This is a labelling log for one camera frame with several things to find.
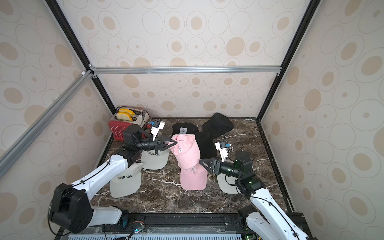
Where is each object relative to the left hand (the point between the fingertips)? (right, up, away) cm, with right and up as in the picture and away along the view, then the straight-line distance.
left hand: (177, 144), depth 69 cm
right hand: (+11, -10, -1) cm, 15 cm away
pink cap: (+8, -21, +18) cm, 29 cm away
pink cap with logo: (+4, -3, 0) cm, 5 cm away
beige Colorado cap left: (-31, -23, +17) cm, 42 cm away
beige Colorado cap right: (+22, -16, -5) cm, 28 cm away
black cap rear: (+26, +11, +45) cm, 53 cm away
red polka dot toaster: (-41, +10, +26) cm, 49 cm away
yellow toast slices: (-36, +17, +25) cm, 47 cm away
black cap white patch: (0, +8, +37) cm, 38 cm away
